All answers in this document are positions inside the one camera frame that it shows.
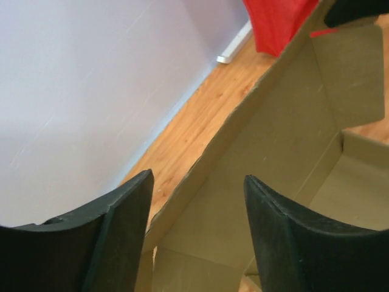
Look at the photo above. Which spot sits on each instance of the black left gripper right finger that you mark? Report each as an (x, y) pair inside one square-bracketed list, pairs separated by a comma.
[(298, 249)]

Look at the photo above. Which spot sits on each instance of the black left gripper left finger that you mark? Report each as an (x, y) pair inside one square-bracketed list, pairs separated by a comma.
[(95, 247)]

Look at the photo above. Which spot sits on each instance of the red cloth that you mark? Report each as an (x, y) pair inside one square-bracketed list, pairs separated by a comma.
[(278, 26)]

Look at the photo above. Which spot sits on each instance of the brown cardboard box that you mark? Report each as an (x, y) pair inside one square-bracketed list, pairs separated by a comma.
[(291, 132)]

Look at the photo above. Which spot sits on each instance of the white metal clothes rack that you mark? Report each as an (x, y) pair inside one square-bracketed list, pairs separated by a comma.
[(236, 44)]

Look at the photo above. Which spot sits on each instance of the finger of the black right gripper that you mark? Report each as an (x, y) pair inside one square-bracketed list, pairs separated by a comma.
[(346, 11)]

